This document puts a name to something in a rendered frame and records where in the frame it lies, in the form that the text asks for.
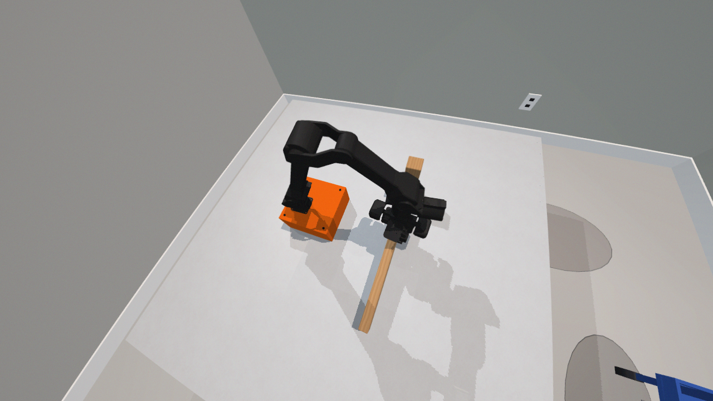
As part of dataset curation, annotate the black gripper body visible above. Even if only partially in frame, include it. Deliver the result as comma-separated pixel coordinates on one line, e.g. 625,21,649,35
369,199,432,239

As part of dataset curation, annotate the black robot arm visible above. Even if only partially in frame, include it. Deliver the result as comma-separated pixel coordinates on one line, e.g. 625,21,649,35
282,120,447,244

